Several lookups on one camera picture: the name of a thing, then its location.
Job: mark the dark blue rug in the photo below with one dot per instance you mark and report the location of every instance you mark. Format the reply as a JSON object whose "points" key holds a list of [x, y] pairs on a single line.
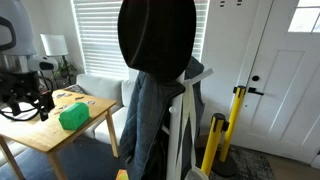
{"points": [[83, 159]]}

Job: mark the black door handle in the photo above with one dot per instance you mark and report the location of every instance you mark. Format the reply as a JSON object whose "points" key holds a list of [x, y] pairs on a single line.
{"points": [[251, 89]]}

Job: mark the white window blinds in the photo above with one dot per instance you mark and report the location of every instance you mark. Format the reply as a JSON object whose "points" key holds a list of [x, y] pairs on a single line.
{"points": [[97, 28]]}

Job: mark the orange object on floor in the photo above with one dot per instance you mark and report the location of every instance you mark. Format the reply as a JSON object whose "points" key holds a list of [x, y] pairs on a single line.
{"points": [[122, 175]]}

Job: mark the yellow stanchion post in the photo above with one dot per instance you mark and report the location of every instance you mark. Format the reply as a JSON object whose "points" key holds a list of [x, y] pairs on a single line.
{"points": [[225, 165], [218, 125]]}

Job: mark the green potted plant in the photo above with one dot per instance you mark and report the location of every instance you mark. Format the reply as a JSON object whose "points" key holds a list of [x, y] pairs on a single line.
{"points": [[65, 69]]}

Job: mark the blue grey jacket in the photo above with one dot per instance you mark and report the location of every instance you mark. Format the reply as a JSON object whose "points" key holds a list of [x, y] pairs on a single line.
{"points": [[143, 144]]}

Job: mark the white table lamp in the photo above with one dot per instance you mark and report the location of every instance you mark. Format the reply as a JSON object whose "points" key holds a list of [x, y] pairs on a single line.
{"points": [[54, 46]]}

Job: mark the far yellow stanchion post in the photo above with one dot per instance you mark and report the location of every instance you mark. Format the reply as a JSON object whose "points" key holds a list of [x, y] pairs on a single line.
{"points": [[225, 165]]}

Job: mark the white hanging strap bag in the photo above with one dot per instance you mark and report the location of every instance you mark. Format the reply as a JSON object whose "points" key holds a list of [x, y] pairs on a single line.
{"points": [[189, 116]]}

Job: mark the black hat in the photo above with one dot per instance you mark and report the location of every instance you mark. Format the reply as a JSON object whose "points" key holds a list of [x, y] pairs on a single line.
{"points": [[157, 36]]}

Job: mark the white entry door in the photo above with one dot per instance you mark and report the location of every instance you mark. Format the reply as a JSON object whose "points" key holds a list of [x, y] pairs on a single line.
{"points": [[284, 51]]}

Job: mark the white coat rack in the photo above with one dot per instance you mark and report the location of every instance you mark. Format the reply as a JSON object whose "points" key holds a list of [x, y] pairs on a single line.
{"points": [[175, 145]]}

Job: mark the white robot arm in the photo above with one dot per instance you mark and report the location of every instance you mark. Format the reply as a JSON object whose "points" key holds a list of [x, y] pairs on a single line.
{"points": [[20, 64]]}

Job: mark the white sofa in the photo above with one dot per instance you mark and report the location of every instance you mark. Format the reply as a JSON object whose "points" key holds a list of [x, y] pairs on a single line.
{"points": [[98, 87]]}

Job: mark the magazine on table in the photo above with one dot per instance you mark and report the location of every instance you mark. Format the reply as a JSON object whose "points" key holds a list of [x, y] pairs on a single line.
{"points": [[74, 88]]}

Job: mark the grey patterned doormat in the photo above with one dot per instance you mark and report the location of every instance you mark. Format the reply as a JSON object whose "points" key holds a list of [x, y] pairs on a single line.
{"points": [[250, 165]]}

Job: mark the wooden table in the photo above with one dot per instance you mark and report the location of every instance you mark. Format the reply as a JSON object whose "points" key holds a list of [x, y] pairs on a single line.
{"points": [[49, 137]]}

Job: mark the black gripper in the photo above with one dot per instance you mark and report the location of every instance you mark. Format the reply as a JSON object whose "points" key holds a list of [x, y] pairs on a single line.
{"points": [[25, 87]]}

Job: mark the near yellow stanchion post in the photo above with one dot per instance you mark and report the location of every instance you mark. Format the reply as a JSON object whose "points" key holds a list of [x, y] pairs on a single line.
{"points": [[218, 125]]}

